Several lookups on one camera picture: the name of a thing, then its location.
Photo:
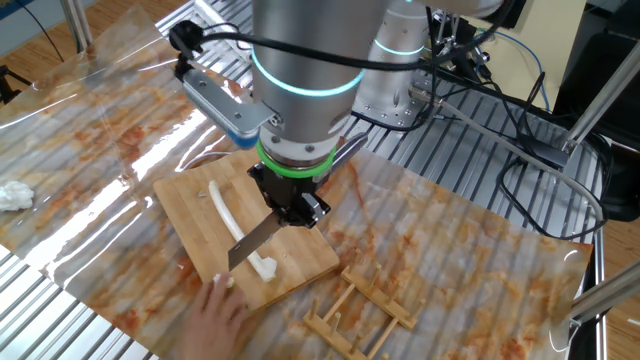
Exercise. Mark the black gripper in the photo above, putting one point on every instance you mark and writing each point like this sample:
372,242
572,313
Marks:
285,192

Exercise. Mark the steel cleaver knife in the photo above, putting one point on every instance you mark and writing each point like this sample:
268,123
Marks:
250,245

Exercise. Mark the white scallion stalk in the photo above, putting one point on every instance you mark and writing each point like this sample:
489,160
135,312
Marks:
225,215

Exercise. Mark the chopped white scallion piece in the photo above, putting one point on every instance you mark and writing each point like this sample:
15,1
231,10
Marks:
227,281

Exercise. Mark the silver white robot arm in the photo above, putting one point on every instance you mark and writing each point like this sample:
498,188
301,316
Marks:
310,50

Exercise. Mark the bare person hand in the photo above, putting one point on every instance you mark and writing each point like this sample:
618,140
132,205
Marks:
215,325

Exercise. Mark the wooden cutting board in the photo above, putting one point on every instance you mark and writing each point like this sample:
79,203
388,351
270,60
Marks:
190,225

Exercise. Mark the wooden peg rack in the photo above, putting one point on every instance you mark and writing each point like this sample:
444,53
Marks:
380,295

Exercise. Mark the marble pattern plastic mat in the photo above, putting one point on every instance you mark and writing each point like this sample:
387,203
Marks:
450,250

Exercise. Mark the black power adapter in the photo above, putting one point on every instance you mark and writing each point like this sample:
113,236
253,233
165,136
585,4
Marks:
547,152

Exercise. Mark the crumpled white tissue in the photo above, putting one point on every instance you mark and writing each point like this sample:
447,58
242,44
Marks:
15,196

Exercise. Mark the black tripod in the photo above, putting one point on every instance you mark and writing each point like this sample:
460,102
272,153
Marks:
5,87

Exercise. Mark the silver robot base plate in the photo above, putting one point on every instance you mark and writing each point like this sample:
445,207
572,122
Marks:
400,122

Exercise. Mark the camera on metal stand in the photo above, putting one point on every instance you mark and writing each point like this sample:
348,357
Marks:
470,55

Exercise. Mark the aluminium frame post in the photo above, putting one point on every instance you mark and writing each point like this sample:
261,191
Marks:
610,292
600,100
75,22

